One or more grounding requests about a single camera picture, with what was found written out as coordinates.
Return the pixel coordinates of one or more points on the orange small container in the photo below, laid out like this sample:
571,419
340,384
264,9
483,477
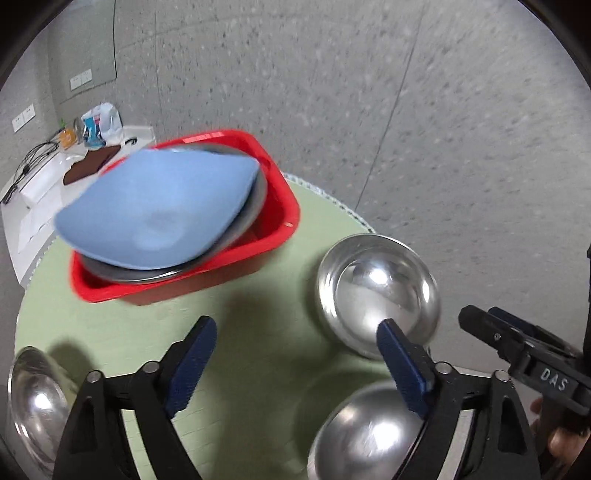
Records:
68,138

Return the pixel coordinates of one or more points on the white wall socket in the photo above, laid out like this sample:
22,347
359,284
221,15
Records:
29,113
87,76
75,83
17,122

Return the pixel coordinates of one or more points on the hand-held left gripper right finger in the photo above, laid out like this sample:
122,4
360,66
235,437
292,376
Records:
406,369

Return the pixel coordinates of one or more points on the steel plate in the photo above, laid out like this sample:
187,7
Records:
256,198

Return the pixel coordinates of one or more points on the person's right hand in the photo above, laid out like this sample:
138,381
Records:
565,444

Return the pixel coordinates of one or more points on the red plastic basin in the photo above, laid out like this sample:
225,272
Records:
277,198

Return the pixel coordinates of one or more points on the blue plate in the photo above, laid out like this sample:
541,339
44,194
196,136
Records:
157,203

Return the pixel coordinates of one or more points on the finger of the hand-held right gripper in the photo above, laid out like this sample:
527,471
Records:
526,326
494,332

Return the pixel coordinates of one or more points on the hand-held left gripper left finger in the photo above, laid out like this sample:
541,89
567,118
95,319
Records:
194,364

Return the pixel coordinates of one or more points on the brown cloth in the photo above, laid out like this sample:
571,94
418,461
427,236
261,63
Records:
90,164

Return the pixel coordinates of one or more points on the white side table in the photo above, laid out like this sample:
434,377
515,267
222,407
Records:
41,194

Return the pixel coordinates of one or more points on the white plastic bag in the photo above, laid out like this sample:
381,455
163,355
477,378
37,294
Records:
108,122

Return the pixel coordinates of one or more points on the steel bowl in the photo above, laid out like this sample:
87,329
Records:
364,438
369,286
32,415

